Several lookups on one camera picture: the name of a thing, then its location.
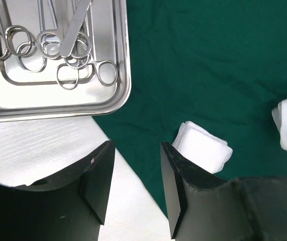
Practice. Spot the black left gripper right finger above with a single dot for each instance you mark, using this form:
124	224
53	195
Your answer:
202	206

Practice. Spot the dark green surgical drape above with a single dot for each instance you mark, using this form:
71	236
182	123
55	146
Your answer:
219	64

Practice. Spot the steel scalpel handle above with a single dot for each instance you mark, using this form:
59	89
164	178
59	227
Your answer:
73	31

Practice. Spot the steel surgical scissors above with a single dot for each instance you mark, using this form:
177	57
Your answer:
14	39

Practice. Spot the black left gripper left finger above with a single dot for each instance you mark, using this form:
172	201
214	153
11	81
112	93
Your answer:
70	204

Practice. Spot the stainless steel instrument tray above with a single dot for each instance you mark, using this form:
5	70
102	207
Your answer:
102	86

